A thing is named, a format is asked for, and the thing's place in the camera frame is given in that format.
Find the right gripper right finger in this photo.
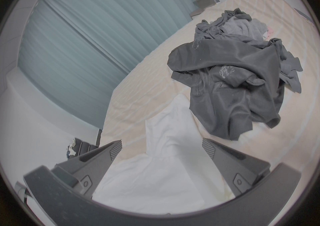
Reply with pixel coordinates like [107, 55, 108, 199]
[202, 138, 271, 196]

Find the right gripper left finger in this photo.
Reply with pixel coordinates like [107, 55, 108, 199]
[52, 140, 123, 197]

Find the white printed T-shirt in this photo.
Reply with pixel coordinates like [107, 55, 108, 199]
[91, 93, 237, 214]

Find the bed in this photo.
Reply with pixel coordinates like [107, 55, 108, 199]
[96, 0, 320, 214]

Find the pile of clothes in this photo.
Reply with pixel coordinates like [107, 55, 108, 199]
[167, 8, 303, 141]

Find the black chest of drawers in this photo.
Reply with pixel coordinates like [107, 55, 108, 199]
[75, 129, 103, 156]

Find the small heap of cloths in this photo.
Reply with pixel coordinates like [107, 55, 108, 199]
[66, 138, 77, 158]

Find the blue-green curtain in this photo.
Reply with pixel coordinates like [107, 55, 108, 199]
[17, 0, 131, 130]
[40, 0, 200, 73]

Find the grey bedside table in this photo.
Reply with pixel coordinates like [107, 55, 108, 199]
[189, 0, 217, 18]

